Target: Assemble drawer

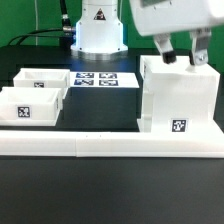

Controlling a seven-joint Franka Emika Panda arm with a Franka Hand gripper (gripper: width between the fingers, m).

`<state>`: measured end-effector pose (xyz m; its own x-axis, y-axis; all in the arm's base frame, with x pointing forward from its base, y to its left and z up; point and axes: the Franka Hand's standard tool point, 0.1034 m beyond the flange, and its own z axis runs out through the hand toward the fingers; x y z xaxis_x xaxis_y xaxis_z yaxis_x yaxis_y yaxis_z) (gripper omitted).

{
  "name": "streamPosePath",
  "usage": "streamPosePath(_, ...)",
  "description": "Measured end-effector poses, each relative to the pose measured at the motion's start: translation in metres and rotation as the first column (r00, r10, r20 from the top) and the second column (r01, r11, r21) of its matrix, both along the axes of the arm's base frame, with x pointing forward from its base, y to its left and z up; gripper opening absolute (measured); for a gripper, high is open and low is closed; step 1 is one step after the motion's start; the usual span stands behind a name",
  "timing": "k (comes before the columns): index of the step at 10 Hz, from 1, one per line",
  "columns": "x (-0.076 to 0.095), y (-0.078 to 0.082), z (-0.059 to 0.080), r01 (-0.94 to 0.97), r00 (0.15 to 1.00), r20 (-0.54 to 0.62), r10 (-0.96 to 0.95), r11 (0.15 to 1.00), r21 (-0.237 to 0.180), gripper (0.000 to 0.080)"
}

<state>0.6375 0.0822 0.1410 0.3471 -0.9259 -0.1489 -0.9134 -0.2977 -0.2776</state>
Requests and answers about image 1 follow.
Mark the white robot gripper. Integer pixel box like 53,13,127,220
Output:
129,0,224,66

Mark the white drawer cabinet housing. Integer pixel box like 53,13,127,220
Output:
137,56,220,133

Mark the white front drawer box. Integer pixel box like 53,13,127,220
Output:
0,87,63,126

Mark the white drawer box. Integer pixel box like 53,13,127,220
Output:
13,68,70,97
0,87,63,126

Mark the white rear drawer box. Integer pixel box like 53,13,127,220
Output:
13,68,70,97

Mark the white L-shaped fence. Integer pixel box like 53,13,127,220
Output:
0,122,224,158

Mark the white marker sheet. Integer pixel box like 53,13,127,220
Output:
70,72,139,89

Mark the black cable with connector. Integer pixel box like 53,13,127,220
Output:
7,0,77,52

